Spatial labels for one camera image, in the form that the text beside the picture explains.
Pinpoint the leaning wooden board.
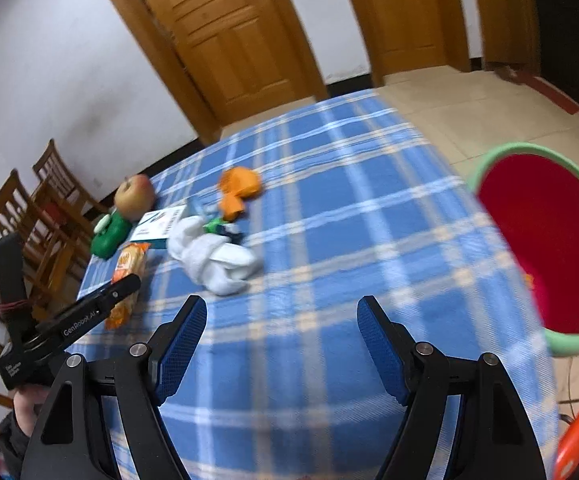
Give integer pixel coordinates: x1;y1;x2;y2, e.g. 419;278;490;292
472;0;540;68

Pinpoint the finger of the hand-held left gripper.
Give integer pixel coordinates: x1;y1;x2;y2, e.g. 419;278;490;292
32;274;142;356

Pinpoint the blue plaid tablecloth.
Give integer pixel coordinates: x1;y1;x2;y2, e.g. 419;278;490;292
64;89;563;480

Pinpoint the red yellow apple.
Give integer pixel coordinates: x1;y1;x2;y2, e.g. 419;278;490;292
114;174;155;222

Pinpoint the green pumpkin-shaped toy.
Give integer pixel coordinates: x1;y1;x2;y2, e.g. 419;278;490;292
91;212;130;261

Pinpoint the white and teal box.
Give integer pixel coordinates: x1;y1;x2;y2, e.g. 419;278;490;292
128;205;189;251

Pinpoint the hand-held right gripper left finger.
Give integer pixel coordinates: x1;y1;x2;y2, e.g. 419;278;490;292
21;295;208;480

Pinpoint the red doormat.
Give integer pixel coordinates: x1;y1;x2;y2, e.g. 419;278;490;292
522;76;579;113

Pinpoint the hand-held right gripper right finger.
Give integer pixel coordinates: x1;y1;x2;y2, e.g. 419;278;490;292
357;295;545;480

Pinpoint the arched-panel wooden door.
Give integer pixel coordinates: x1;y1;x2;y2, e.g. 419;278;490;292
87;0;327;146

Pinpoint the orange snack packet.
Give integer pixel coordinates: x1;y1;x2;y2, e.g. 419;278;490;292
106;242;151;331

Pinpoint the person's left hand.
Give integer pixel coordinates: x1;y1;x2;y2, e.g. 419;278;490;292
14;384;53;436

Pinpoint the white sock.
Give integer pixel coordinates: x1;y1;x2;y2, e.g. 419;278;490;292
167;215;263;297

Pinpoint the red bucket with green rim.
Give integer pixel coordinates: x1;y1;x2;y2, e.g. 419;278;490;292
468;142;579;358

